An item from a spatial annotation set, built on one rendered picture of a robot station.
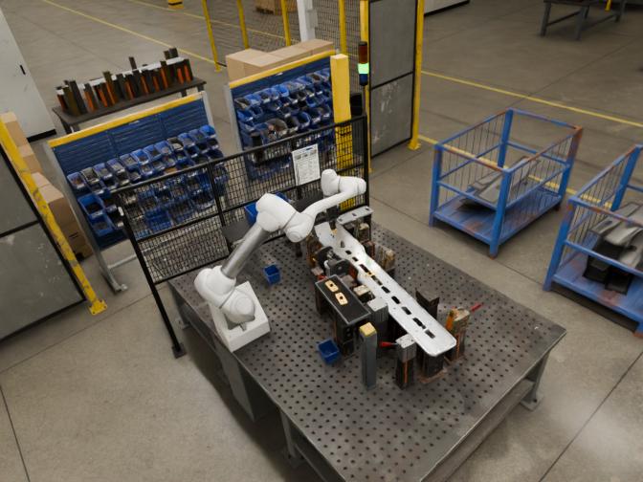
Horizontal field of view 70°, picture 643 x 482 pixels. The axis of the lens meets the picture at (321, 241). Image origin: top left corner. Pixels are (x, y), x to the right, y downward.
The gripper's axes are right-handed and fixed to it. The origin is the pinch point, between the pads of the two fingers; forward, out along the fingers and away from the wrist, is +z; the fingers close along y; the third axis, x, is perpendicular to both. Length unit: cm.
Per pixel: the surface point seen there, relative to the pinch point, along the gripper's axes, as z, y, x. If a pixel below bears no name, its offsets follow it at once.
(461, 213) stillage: 95, 180, 58
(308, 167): -16, 11, 54
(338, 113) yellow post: -49, 43, 60
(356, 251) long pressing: 11.0, 4.9, -22.1
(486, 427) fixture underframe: 88, 27, -132
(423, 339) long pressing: 11, -6, -106
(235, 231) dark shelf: 8, -57, 42
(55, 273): 58, -193, 147
